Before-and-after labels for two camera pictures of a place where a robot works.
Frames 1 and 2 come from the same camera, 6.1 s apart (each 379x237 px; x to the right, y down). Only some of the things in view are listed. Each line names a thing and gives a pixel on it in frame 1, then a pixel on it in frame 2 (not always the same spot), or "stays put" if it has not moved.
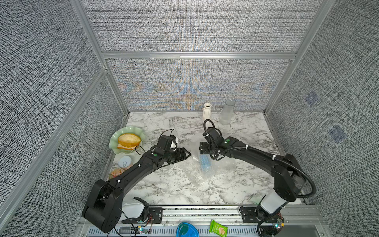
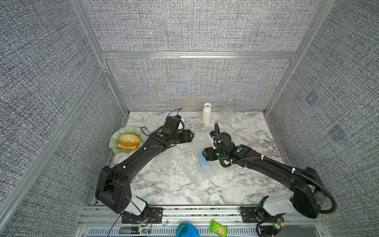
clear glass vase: x=226 y=114 stays put
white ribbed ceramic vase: x=207 y=113 stays put
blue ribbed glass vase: x=206 y=161 stays put
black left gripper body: x=175 y=156 → x=183 y=137
